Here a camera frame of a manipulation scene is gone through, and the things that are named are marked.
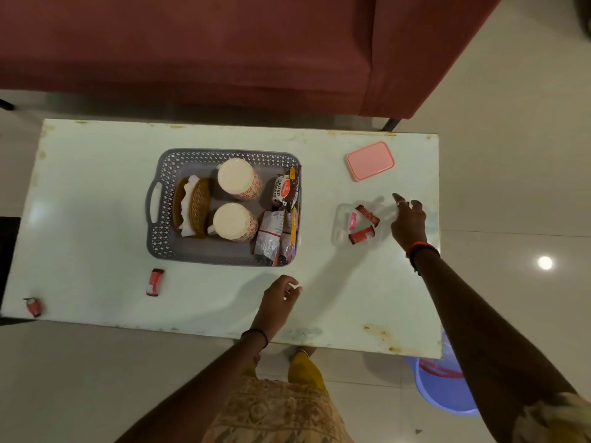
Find person's right hand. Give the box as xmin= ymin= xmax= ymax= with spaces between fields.
xmin=391 ymin=193 xmax=428 ymax=252

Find person's left hand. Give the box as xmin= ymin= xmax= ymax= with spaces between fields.
xmin=251 ymin=275 xmax=304 ymax=340

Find person's right forearm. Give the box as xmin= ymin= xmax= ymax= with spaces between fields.
xmin=412 ymin=248 xmax=579 ymax=443

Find person's left forearm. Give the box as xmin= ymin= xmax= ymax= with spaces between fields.
xmin=115 ymin=331 xmax=267 ymax=443

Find red and black bangle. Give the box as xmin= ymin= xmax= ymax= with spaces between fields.
xmin=405 ymin=241 xmax=441 ymax=276

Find pink container lid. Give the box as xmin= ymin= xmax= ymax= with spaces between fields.
xmin=345 ymin=141 xmax=396 ymax=182

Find yellow pink snack packet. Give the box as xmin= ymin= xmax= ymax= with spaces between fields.
xmin=275 ymin=207 xmax=300 ymax=266

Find white snack packet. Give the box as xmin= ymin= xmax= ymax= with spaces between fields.
xmin=253 ymin=210 xmax=286 ymax=263

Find black wrist thread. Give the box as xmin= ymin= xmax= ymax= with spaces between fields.
xmin=240 ymin=328 xmax=270 ymax=350

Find clear plastic container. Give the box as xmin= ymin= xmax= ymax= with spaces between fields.
xmin=331 ymin=202 xmax=388 ymax=248

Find grey perforated plastic basket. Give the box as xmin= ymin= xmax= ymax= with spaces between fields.
xmin=145 ymin=148 xmax=302 ymax=267

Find white patterned paper cup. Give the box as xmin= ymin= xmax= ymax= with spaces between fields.
xmin=217 ymin=158 xmax=263 ymax=202
xmin=208 ymin=203 xmax=258 ymax=243

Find brown biscuit packet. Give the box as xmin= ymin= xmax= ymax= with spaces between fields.
xmin=271 ymin=165 xmax=302 ymax=213

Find brown woven napkin holder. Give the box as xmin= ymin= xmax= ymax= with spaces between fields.
xmin=172 ymin=176 xmax=214 ymax=239

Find yellow patterned dress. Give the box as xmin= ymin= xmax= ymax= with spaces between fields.
xmin=202 ymin=350 xmax=354 ymax=443

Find white paper napkins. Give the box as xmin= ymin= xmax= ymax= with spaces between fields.
xmin=178 ymin=174 xmax=200 ymax=237

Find blue plastic bucket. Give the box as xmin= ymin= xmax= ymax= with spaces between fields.
xmin=406 ymin=329 xmax=481 ymax=417

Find red fabric sofa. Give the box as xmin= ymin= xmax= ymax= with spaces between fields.
xmin=0 ymin=0 xmax=506 ymax=120

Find dark furniture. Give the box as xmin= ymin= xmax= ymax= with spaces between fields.
xmin=0 ymin=217 xmax=22 ymax=326

